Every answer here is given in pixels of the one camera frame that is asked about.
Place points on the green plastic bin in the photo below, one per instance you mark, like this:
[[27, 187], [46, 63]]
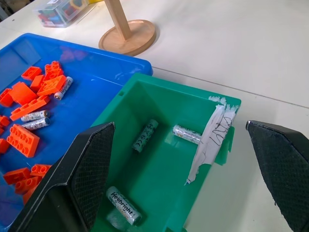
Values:
[[164, 169]]

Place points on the white Hesbright AA battery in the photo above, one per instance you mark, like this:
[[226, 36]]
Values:
[[123, 205], [64, 87]]

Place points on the clear box of coloured items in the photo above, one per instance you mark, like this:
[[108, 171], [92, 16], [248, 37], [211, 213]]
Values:
[[60, 13]]

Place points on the white green printed AA battery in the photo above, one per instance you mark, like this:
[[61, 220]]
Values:
[[186, 133]]

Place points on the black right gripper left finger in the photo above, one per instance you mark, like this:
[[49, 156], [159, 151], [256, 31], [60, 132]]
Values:
[[79, 169]]

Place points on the silver patterned AA battery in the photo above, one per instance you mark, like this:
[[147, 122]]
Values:
[[36, 124], [33, 116]]

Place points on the torn white paper label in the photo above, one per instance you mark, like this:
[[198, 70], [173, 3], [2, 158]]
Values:
[[213, 137]]

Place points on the dark green printed AA battery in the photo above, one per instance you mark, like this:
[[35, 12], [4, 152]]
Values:
[[144, 136]]

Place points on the orange 2x4 building brick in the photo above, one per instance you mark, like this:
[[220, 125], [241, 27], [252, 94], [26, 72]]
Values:
[[23, 140]]

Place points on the yellow object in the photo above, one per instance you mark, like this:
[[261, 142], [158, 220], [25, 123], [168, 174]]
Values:
[[95, 1]]

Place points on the blue plastic tray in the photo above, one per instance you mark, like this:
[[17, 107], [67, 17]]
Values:
[[84, 106]]

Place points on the wooden stand with round base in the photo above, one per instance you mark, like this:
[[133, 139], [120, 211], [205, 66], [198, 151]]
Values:
[[120, 21]]

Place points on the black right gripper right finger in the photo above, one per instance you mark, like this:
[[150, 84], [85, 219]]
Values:
[[285, 169]]

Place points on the orange plastic toy brick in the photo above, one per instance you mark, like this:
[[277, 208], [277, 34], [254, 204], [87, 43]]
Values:
[[51, 85]]

